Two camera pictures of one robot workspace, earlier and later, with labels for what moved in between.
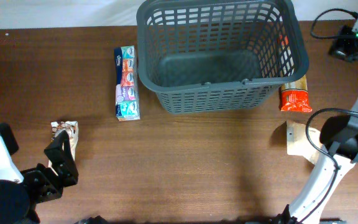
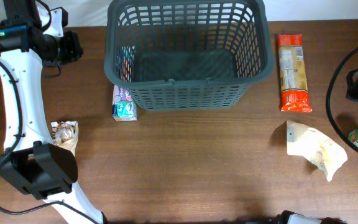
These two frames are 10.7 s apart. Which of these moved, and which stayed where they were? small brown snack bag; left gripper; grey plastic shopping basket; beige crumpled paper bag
Moved: grey plastic shopping basket; left gripper
Stayed: small brown snack bag; beige crumpled paper bag
